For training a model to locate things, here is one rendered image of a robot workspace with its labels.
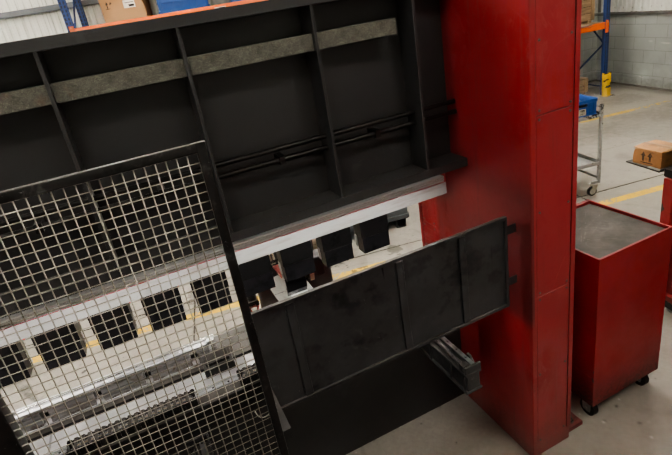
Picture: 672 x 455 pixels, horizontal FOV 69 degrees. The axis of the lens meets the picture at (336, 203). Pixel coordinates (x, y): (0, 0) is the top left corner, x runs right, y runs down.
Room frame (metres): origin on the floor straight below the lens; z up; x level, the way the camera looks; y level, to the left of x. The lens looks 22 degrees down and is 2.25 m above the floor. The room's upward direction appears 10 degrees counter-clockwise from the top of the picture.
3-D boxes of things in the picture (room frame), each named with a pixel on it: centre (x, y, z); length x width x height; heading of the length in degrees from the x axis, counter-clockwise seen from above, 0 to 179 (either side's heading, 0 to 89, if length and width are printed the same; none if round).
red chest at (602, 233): (2.21, -1.28, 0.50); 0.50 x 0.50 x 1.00; 21
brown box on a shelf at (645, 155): (2.89, -2.12, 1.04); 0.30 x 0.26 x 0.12; 101
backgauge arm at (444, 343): (1.80, -0.31, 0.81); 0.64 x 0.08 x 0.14; 21
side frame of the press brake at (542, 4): (2.18, -0.72, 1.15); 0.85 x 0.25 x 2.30; 21
